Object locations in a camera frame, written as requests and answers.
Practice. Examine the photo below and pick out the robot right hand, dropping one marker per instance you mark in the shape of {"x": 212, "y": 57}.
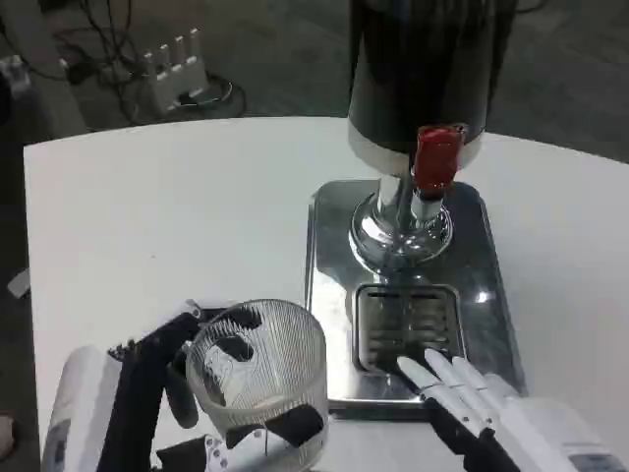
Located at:
{"x": 521, "y": 428}

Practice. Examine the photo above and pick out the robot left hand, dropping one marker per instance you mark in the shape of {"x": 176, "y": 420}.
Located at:
{"x": 132, "y": 373}

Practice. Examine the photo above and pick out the clear ribbed glass cup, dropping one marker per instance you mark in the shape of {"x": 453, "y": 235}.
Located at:
{"x": 275, "y": 364}

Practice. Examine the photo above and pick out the small white paper scrap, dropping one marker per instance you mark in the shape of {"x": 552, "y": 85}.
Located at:
{"x": 19, "y": 283}

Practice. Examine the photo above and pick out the steel drip tray grid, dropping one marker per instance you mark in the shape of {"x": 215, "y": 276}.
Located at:
{"x": 403, "y": 319}

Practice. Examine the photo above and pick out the steel drip tray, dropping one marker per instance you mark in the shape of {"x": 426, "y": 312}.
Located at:
{"x": 329, "y": 305}

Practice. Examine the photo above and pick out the white router with antennas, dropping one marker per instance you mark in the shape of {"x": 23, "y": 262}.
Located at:
{"x": 174, "y": 74}

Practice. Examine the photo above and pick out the black drink dispenser, chrome stand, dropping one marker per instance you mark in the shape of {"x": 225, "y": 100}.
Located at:
{"x": 408, "y": 64}

